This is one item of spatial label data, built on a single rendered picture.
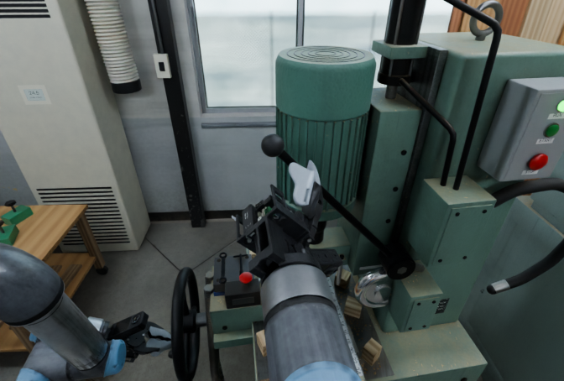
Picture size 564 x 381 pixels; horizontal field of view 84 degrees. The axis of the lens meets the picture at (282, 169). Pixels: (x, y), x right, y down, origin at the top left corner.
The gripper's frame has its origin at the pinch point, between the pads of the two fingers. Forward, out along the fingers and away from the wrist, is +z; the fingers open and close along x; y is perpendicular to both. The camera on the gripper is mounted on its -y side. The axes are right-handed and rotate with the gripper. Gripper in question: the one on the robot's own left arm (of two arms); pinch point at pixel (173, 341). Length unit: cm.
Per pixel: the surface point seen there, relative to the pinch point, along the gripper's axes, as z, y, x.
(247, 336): 10.4, -26.4, 12.5
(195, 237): 23, 67, -121
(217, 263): -1.3, -34.7, 0.0
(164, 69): -37, -36, -128
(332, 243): 20, -55, 5
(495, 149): 24, -92, 16
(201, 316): 2.1, -16.7, 2.5
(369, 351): 37, -39, 19
